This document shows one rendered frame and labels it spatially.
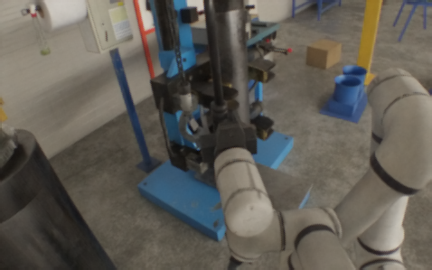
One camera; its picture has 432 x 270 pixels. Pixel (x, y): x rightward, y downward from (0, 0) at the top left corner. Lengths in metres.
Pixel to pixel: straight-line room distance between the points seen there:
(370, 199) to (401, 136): 0.15
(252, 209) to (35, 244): 0.39
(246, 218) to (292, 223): 0.14
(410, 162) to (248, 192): 0.30
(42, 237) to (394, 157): 0.65
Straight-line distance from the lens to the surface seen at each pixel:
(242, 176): 0.52
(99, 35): 2.02
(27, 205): 0.53
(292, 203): 2.05
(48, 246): 0.59
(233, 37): 1.57
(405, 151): 0.57
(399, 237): 1.04
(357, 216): 0.68
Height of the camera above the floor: 1.71
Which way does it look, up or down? 36 degrees down
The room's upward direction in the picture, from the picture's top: 7 degrees counter-clockwise
